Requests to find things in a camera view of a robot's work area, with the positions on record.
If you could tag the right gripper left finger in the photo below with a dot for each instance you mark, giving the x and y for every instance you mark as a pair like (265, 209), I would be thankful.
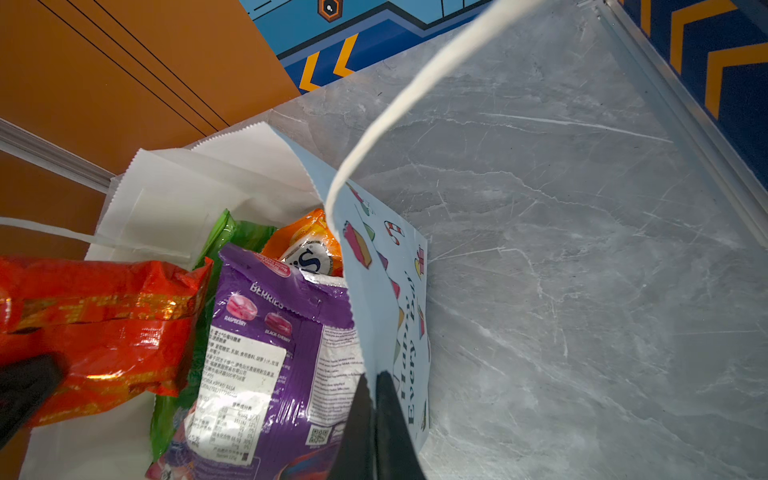
(355, 459)

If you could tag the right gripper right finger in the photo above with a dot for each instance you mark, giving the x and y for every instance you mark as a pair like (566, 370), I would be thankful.
(396, 457)

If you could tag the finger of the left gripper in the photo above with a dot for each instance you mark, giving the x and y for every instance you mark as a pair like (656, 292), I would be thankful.
(25, 386)

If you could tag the red candy wrapper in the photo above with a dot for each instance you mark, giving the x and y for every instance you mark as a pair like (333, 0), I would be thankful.
(116, 330)

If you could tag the purple snack packet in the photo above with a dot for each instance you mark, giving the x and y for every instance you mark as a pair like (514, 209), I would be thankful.
(282, 365)

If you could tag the green chips bag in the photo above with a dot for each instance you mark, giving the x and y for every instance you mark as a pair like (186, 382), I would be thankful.
(168, 411)

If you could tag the orange Fox's candy bag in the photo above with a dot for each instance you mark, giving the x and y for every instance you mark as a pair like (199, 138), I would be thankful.
(307, 244)

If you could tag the white paper gift bag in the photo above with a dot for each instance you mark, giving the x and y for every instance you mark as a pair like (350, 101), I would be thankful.
(166, 204)

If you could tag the left aluminium corner post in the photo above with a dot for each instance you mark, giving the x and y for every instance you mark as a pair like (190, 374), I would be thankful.
(44, 154)

